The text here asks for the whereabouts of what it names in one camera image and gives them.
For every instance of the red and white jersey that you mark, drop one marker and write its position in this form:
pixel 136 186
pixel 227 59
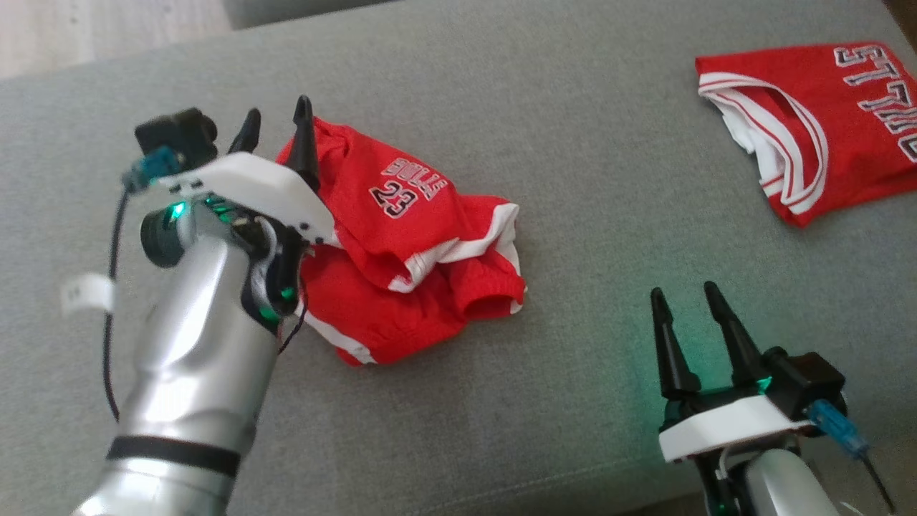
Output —
pixel 824 136

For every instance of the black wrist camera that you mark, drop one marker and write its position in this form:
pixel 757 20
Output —
pixel 175 132
pixel 806 380

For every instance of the red shorts with number 23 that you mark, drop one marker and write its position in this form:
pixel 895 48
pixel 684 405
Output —
pixel 415 251

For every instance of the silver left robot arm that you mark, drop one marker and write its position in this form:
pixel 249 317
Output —
pixel 193 373

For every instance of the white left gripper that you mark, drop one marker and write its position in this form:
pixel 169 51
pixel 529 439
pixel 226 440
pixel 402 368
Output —
pixel 265 190

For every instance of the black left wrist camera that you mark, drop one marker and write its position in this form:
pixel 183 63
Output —
pixel 175 132

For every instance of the large grey sofa seat cushion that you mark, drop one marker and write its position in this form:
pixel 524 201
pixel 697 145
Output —
pixel 537 107

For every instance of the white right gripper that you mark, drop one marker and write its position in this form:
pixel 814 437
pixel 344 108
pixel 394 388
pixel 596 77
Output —
pixel 731 426

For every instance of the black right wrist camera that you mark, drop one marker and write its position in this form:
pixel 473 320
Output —
pixel 806 380

